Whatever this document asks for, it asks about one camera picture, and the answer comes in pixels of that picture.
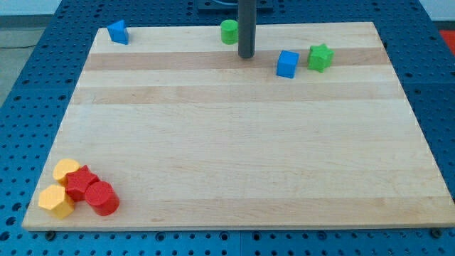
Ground light wooden board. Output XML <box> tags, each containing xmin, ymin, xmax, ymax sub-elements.
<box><xmin>23</xmin><ymin>22</ymin><xmax>454</xmax><ymax>231</ymax></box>

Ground red cylinder block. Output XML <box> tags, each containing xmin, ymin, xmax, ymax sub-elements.
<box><xmin>85</xmin><ymin>181</ymin><xmax>119</xmax><ymax>216</ymax></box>

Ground blue triangular prism block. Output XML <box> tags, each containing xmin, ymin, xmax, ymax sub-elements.
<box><xmin>107</xmin><ymin>20</ymin><xmax>129</xmax><ymax>45</ymax></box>

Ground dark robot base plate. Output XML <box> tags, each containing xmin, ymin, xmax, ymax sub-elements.
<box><xmin>195</xmin><ymin>0</ymin><xmax>274</xmax><ymax>14</ymax></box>

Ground green star block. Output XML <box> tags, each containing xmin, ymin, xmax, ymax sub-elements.
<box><xmin>307</xmin><ymin>43</ymin><xmax>335</xmax><ymax>73</ymax></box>

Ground blue cube block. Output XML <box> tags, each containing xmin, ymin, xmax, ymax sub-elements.
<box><xmin>276</xmin><ymin>50</ymin><xmax>299</xmax><ymax>79</ymax></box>

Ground yellow hexagon block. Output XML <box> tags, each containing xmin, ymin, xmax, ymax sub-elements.
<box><xmin>38</xmin><ymin>184</ymin><xmax>75</xmax><ymax>219</ymax></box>

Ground red star block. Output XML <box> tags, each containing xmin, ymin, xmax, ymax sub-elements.
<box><xmin>65</xmin><ymin>165</ymin><xmax>100</xmax><ymax>202</ymax></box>

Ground yellow cylinder block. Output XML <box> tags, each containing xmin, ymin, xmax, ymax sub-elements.
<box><xmin>53</xmin><ymin>159</ymin><xmax>81</xmax><ymax>186</ymax></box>

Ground red object at right edge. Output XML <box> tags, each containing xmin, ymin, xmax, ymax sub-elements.
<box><xmin>439</xmin><ymin>30</ymin><xmax>455</xmax><ymax>55</ymax></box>

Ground green cylinder block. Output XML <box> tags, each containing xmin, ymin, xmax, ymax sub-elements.
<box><xmin>220</xmin><ymin>19</ymin><xmax>238</xmax><ymax>45</ymax></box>

